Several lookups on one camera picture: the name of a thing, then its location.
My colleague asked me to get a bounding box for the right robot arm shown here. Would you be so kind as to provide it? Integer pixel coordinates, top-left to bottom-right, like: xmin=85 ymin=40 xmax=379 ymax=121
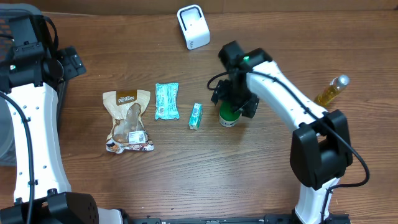
xmin=211 ymin=41 xmax=353 ymax=223

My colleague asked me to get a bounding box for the small kleenex tissue pack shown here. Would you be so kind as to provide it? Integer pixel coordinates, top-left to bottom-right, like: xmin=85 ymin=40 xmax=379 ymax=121
xmin=188 ymin=103 xmax=203 ymax=130

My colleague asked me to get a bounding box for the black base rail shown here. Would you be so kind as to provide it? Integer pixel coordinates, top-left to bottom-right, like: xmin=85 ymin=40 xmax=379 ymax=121
xmin=124 ymin=213 xmax=352 ymax=224

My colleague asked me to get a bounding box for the snack packet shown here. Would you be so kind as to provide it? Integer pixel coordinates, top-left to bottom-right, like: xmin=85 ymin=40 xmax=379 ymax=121
xmin=103 ymin=90 xmax=154 ymax=154

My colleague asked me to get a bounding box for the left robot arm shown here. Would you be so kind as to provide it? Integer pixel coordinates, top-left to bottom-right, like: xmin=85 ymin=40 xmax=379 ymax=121
xmin=1 ymin=15 xmax=129 ymax=223

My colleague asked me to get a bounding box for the green lid jar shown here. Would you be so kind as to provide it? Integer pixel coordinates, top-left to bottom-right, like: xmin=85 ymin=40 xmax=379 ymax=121
xmin=219 ymin=101 xmax=241 ymax=128

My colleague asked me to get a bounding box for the yellow bottle silver cap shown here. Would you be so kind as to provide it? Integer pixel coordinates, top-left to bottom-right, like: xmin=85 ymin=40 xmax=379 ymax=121
xmin=314 ymin=75 xmax=350 ymax=107

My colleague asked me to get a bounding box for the white barcode scanner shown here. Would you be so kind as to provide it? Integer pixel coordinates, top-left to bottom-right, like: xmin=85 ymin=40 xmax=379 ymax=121
xmin=177 ymin=4 xmax=210 ymax=50

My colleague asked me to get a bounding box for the teal tissue pack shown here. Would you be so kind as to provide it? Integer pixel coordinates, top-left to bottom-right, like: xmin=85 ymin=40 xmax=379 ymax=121
xmin=155 ymin=83 xmax=180 ymax=120

